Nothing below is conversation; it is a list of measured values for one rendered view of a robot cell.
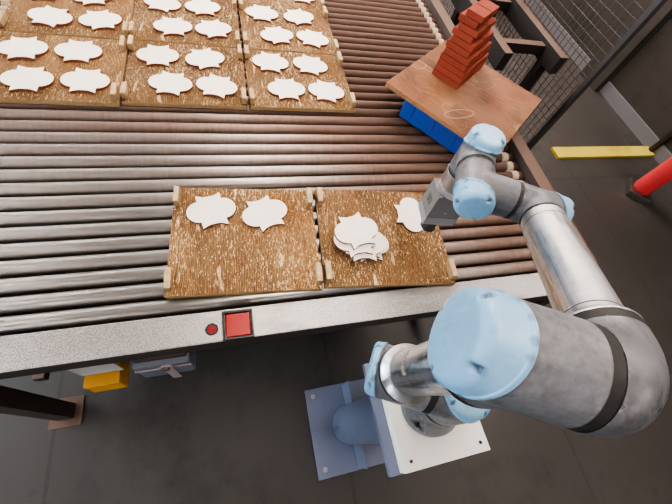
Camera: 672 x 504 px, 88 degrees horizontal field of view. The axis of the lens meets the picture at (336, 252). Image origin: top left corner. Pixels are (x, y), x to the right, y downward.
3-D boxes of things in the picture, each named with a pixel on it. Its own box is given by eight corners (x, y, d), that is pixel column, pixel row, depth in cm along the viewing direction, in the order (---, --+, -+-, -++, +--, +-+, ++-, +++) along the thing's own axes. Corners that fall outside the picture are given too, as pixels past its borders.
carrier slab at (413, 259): (453, 285, 108) (456, 283, 106) (324, 289, 98) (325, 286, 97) (427, 195, 124) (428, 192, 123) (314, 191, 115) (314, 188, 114)
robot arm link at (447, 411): (467, 434, 78) (501, 429, 67) (410, 416, 78) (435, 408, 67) (470, 381, 85) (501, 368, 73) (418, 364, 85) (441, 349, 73)
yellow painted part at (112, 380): (128, 387, 103) (97, 372, 83) (94, 392, 101) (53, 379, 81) (130, 360, 107) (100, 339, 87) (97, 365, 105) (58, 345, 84)
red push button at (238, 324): (251, 335, 89) (251, 334, 88) (226, 339, 87) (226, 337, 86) (249, 313, 91) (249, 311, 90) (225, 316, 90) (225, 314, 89)
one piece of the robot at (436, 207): (472, 161, 83) (443, 204, 97) (437, 157, 82) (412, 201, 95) (483, 192, 78) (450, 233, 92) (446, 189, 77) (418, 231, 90)
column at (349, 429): (396, 459, 164) (511, 469, 89) (318, 480, 154) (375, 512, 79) (375, 376, 181) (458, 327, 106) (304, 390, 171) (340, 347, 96)
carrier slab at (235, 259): (322, 290, 98) (323, 288, 97) (165, 299, 88) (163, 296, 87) (309, 192, 114) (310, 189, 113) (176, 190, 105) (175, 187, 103)
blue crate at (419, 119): (489, 124, 152) (503, 104, 144) (458, 158, 137) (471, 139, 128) (432, 86, 158) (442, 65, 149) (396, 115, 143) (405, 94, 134)
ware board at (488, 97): (539, 103, 149) (542, 99, 148) (494, 159, 125) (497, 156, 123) (444, 44, 158) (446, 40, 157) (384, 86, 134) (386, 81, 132)
